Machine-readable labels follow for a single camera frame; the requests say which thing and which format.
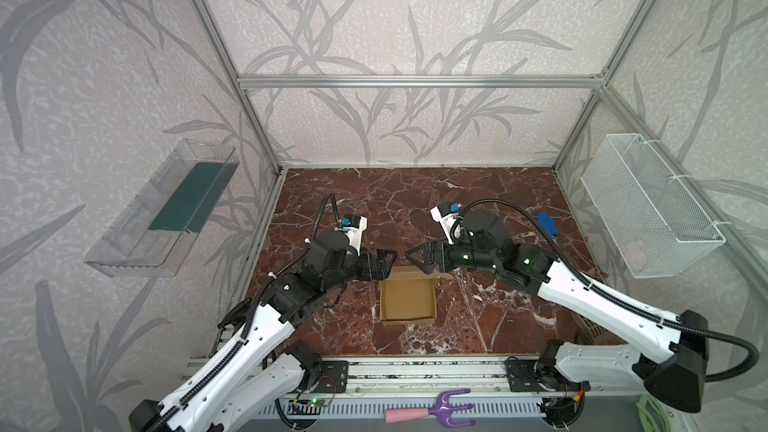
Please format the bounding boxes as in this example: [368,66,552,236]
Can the brown cardboard box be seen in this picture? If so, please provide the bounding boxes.
[379,265,454,325]

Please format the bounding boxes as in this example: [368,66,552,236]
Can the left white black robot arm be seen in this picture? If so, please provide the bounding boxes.
[129,213,397,431]

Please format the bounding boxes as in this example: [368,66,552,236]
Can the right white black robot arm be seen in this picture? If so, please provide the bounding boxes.
[406,199,760,413]

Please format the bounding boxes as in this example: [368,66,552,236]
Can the brown plastic drain grate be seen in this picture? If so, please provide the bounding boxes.
[571,312,608,345]

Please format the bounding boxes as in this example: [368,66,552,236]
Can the small green lit circuit board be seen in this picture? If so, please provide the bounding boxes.
[290,397,333,416]

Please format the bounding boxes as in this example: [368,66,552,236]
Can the purple pink garden fork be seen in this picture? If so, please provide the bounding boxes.
[385,389,476,429]

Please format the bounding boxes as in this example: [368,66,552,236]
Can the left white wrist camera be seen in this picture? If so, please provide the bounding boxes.
[337,214,368,254]

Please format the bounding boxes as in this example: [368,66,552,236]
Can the blue trowel wooden handle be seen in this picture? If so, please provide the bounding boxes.
[537,213,559,238]

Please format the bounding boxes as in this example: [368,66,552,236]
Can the aluminium front rail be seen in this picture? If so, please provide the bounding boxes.
[179,355,679,400]

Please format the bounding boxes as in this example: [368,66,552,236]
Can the red black handled tool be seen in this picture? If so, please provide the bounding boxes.
[217,297,252,340]

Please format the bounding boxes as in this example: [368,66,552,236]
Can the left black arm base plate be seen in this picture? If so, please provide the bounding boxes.
[300,360,350,394]

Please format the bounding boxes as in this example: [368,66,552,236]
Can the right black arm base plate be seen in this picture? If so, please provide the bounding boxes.
[504,356,559,393]

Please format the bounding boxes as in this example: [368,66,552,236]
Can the clear plastic wall bin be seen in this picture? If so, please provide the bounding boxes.
[85,139,240,278]

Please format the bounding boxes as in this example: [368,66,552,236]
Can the white wire mesh basket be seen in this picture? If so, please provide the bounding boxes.
[582,133,726,279]

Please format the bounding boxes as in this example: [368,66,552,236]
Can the green coiled cable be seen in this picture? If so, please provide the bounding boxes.
[635,394,672,432]

